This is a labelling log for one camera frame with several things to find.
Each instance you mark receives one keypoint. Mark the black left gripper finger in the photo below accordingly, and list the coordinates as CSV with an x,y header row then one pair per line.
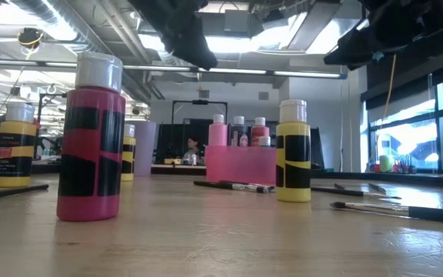
x,y
196,48

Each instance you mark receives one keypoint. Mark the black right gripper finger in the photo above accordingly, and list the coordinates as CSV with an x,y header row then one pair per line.
x,y
352,59
364,38

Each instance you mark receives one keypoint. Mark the tall pink paint bottle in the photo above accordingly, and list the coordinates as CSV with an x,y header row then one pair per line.
x,y
218,134

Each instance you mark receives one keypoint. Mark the yellow black-banded paint bottle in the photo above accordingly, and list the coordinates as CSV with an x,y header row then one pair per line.
x,y
293,154
128,161

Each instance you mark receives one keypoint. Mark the small green paint bottle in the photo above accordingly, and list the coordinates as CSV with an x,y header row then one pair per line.
x,y
265,141

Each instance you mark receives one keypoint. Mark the yellow paint bottle red label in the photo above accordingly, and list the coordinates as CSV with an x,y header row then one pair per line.
x,y
14,154

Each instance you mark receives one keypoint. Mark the tall grey paint bottle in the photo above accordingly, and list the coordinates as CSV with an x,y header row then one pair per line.
x,y
237,131

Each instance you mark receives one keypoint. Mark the tall red paint bottle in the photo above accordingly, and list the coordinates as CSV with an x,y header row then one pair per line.
x,y
259,129

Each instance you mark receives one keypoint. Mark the magenta black-taped paint bottle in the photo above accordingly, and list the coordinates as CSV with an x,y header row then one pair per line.
x,y
90,154

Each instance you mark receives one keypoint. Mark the long ceiling light bar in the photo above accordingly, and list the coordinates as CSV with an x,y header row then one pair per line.
x,y
244,71

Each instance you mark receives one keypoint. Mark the person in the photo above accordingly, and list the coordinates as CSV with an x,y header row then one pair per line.
x,y
193,148

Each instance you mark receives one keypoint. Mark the lavender plastic cup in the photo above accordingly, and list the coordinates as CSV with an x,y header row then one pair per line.
x,y
146,150

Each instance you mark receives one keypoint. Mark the colourful small toys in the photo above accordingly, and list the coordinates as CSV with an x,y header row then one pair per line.
x,y
402,168

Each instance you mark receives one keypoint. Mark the pink plastic bin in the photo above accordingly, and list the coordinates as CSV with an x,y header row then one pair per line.
x,y
240,165

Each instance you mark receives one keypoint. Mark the black ceiling device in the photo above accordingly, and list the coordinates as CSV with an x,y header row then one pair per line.
x,y
29,37

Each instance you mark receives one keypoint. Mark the silver ventilation duct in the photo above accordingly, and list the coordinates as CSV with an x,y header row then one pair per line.
x,y
52,15

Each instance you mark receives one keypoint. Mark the black aluminium table frame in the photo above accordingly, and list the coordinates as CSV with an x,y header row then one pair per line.
x,y
398,179

